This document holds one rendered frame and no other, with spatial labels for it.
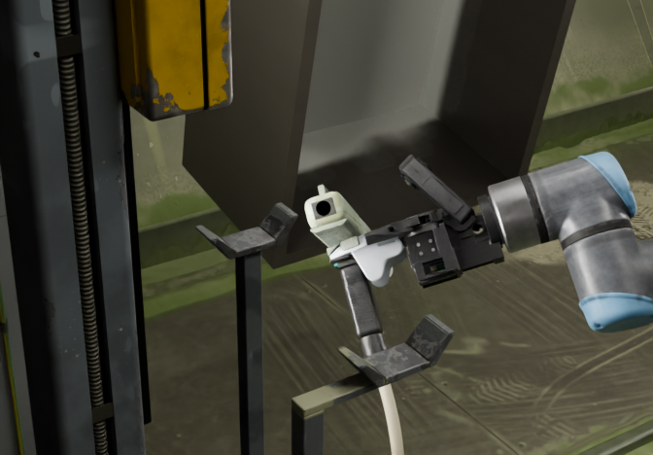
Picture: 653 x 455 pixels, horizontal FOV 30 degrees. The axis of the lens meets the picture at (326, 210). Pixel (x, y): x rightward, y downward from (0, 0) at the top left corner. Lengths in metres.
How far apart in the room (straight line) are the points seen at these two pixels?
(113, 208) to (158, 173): 2.27
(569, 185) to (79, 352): 0.88
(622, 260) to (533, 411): 1.11
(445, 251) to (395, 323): 1.31
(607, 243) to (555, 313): 1.41
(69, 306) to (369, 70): 1.86
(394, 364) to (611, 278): 0.71
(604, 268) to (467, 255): 0.17
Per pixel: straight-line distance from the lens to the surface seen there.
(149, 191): 2.99
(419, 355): 0.84
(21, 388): 1.41
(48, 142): 0.71
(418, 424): 2.52
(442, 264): 1.54
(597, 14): 3.87
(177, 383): 2.63
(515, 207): 1.52
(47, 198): 0.72
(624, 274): 1.51
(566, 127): 3.71
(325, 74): 2.50
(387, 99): 2.65
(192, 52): 0.69
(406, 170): 1.56
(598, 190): 1.53
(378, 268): 1.54
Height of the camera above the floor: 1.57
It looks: 27 degrees down
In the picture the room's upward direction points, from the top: 1 degrees clockwise
